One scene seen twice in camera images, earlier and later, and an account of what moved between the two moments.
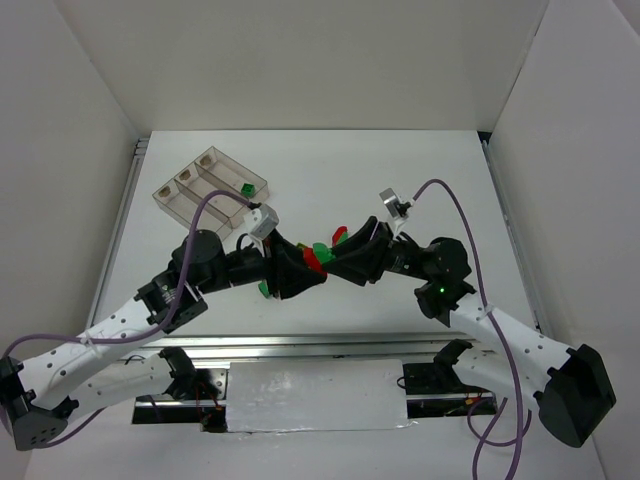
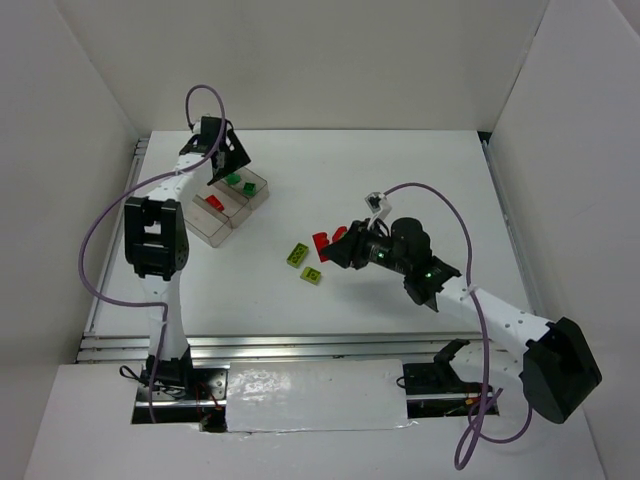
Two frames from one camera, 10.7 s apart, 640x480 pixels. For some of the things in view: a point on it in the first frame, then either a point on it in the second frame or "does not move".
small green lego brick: x=324 y=253 -> x=232 y=179
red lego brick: x=312 y=262 -> x=214 y=201
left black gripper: x=275 y=265 -> x=226 y=154
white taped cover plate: x=268 y=396 does not move
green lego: x=247 y=189 does not move
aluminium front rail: x=304 y=348 does not move
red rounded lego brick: x=338 y=234 does not move
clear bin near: x=183 y=205 does not move
